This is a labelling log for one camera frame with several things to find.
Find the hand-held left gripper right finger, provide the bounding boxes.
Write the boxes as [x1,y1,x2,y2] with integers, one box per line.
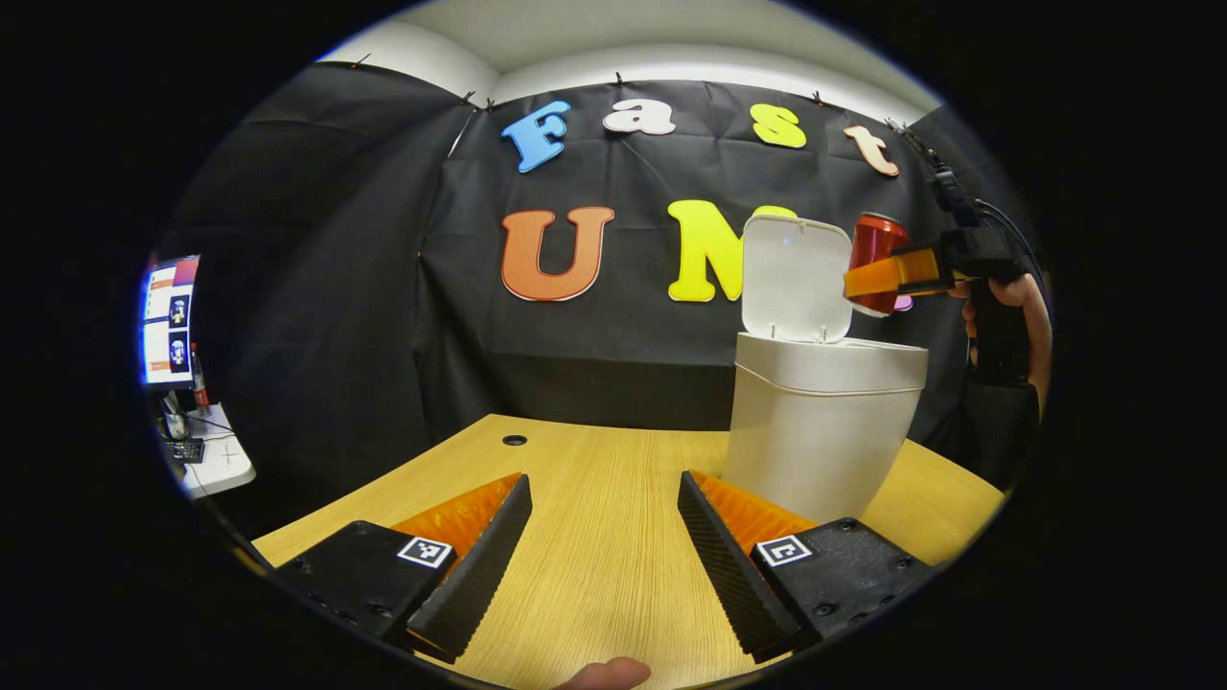
[677,469,936,665]

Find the computer monitor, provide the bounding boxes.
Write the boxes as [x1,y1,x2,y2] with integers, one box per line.
[142,254,200,389]

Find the black backdrop cloth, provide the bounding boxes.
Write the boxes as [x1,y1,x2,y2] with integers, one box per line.
[153,62,1041,538]

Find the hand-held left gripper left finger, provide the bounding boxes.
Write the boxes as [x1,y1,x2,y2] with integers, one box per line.
[273,471,534,664]

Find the red pop can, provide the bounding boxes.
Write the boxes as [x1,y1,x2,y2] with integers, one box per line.
[847,213,910,318]

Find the wooden desktop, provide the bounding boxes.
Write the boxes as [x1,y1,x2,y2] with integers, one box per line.
[251,414,1006,690]

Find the white side table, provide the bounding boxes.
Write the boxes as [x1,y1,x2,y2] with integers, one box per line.
[158,402,257,499]

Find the white desktop garbage bin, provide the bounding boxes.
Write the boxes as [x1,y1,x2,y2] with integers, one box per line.
[724,213,929,526]

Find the black cable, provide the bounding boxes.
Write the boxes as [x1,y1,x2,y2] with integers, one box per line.
[884,117,1048,288]

